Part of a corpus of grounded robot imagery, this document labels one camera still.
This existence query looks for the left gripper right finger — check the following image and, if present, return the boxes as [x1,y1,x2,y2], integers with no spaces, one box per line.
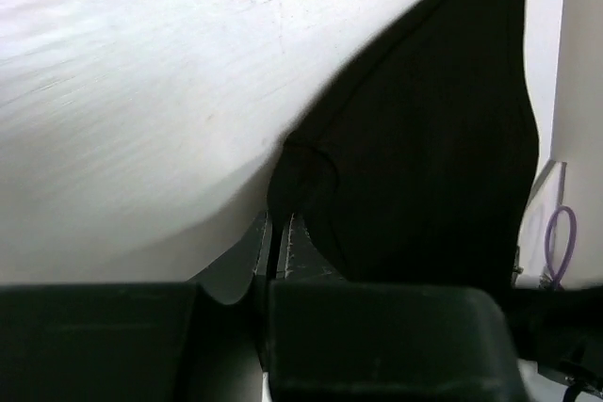
[276,215,345,282]

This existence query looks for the black skirt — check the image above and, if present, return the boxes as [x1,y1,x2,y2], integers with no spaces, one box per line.
[268,0,539,293]

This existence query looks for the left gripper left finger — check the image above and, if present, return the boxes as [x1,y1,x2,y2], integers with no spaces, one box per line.
[190,210,272,306]

